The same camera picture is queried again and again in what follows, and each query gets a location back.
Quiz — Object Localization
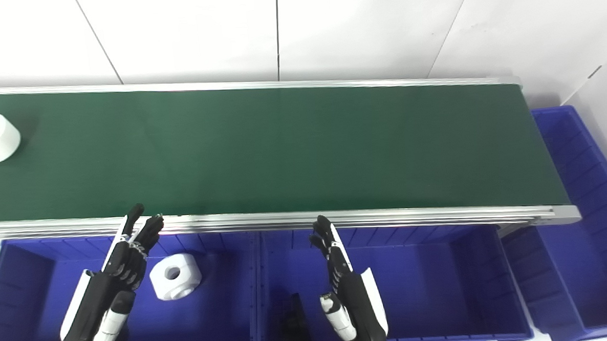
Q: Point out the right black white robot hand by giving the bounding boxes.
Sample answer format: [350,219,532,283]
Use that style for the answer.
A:
[308,212,392,341]

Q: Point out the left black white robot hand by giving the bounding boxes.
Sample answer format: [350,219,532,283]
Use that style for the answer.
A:
[54,202,170,341]

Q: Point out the black part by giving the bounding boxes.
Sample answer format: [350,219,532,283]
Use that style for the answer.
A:
[280,292,312,341]

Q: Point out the blue plastic bin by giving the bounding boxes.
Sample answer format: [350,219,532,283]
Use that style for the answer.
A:
[0,229,263,341]
[254,220,536,341]
[495,103,607,341]

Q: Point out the green conveyor belt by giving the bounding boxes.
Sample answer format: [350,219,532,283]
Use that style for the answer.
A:
[0,62,582,251]
[0,69,572,230]

